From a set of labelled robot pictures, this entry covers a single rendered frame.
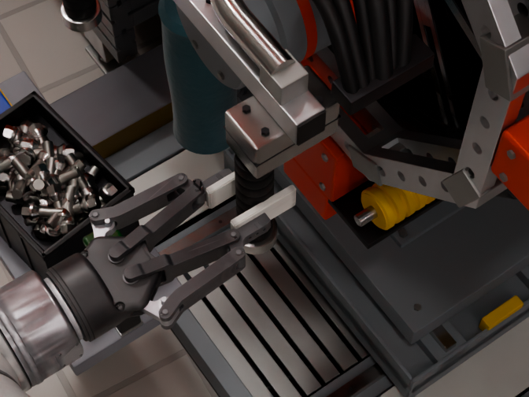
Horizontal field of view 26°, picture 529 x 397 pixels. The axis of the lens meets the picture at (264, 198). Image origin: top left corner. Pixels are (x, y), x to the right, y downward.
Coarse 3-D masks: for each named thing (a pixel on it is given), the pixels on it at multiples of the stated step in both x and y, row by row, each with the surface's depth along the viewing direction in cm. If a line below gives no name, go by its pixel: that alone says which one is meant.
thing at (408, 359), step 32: (224, 160) 191; (288, 224) 182; (320, 256) 181; (320, 288) 183; (352, 288) 178; (512, 288) 178; (352, 320) 177; (384, 320) 176; (448, 320) 176; (480, 320) 176; (512, 320) 177; (384, 352) 172; (416, 352) 173; (448, 352) 171; (416, 384) 170
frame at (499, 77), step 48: (480, 0) 96; (528, 0) 98; (480, 48) 100; (528, 48) 98; (480, 96) 105; (528, 96) 106; (384, 144) 134; (432, 144) 128; (480, 144) 109; (432, 192) 124; (480, 192) 114
